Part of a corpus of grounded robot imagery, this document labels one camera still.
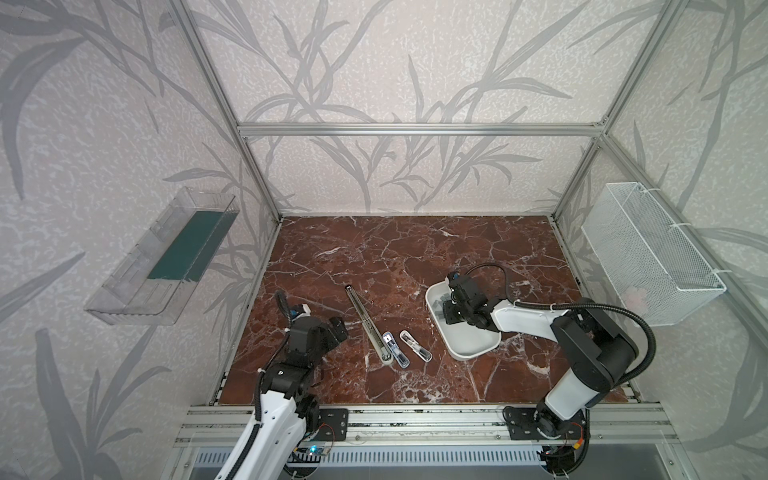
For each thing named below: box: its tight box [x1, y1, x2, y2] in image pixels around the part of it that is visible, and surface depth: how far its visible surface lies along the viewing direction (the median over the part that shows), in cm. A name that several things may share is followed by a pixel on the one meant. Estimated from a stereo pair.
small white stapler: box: [399, 329, 433, 363], surface depth 88 cm
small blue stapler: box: [382, 331, 410, 369], surface depth 87 cm
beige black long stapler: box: [344, 284, 394, 365], surface depth 91 cm
